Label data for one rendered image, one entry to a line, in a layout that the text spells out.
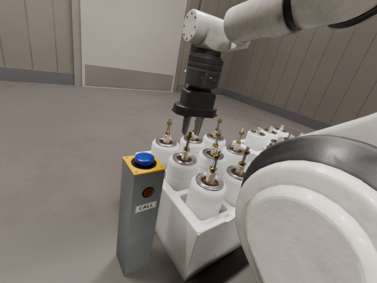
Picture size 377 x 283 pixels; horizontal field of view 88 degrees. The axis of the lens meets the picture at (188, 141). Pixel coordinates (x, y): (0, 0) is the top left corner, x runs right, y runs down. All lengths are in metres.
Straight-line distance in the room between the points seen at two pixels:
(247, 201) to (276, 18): 0.28
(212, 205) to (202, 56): 0.35
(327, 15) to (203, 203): 0.42
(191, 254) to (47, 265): 0.36
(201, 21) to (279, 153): 0.36
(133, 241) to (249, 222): 0.39
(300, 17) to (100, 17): 2.29
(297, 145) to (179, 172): 0.43
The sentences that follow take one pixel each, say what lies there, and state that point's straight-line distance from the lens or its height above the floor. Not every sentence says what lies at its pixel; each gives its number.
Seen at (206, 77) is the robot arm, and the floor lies 0.50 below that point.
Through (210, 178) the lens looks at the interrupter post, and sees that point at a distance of 0.50.
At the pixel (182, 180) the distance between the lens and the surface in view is 0.58.
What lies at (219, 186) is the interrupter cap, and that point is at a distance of 0.51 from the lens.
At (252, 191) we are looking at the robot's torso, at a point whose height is 0.45.
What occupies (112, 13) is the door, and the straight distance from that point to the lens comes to 2.55.
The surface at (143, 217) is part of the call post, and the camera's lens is 0.48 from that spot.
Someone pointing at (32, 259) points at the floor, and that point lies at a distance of 0.69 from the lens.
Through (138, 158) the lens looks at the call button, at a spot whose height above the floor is 0.33.
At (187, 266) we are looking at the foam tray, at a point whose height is 0.06.
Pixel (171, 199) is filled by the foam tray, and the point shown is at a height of 0.18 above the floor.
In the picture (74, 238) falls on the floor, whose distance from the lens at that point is 0.71.
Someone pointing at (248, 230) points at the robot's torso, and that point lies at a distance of 0.17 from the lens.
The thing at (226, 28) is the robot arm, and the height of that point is 0.60.
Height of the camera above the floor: 0.54
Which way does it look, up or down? 23 degrees down
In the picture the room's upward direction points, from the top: 12 degrees clockwise
